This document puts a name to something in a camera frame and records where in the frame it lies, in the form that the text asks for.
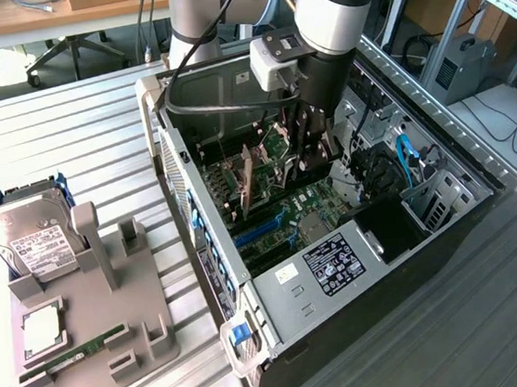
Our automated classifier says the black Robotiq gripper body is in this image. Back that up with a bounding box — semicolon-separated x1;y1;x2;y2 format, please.
290;44;367;123

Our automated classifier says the graphics card with metal bracket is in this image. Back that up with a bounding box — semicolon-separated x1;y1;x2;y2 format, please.
232;134;337;224

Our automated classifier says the metal socket cover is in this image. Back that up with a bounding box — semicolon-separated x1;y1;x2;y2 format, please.
252;122;297;165

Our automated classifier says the silver drive cage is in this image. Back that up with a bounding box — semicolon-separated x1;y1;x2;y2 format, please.
321;88;412;204

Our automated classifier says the green Dell motherboard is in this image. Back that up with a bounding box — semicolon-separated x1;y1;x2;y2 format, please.
192;112;366;284

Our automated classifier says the green RAM stick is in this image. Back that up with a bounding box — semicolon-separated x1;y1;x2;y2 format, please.
12;320;133;384
229;187;300;220

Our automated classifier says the CPU socket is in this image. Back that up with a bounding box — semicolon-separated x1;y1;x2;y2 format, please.
227;152;271;197

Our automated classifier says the silver chipset heatsink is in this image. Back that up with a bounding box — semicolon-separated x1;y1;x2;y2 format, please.
296;211;333;242

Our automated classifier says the blue expansion slot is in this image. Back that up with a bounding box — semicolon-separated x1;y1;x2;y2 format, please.
231;213;290;249

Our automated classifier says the black plastic shroud box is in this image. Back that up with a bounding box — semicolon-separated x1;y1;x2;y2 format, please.
333;190;435;270

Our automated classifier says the silver disk bay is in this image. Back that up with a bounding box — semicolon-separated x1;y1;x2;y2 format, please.
398;164;497;239

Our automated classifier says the grey control box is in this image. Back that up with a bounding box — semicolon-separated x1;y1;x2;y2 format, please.
427;30;504;108

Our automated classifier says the grey power supply unit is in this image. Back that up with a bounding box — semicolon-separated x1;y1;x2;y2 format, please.
243;216;396;350

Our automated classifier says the open black PC case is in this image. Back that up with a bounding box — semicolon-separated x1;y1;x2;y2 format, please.
131;0;517;387

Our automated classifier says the blue case latch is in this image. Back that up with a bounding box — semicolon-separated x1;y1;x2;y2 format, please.
229;324;252;347

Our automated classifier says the grey office chair base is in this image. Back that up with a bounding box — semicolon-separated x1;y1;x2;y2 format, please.
20;29;130;89

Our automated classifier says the grey parts rack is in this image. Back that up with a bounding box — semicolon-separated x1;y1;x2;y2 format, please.
0;192;187;387

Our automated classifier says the silver hard disk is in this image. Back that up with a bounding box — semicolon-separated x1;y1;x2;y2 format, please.
0;184;85;288

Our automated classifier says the silver CPU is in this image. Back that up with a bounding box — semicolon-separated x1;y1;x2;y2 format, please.
18;303;71;361

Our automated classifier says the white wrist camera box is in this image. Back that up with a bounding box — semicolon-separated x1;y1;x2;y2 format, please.
246;28;314;96

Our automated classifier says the thick black camera cable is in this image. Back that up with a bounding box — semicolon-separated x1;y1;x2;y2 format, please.
152;0;308;121

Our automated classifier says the blue SATA wire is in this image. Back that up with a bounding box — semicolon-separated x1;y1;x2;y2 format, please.
393;131;426;193

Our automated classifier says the black cable coil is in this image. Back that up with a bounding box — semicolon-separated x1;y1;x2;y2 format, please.
398;32;436;76

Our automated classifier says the dangling cable with plug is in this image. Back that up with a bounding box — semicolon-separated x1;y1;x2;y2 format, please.
131;0;163;64

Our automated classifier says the thin black cable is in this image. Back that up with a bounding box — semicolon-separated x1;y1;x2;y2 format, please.
459;88;517;166

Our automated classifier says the blue network cable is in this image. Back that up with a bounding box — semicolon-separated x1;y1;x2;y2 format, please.
11;0;64;17

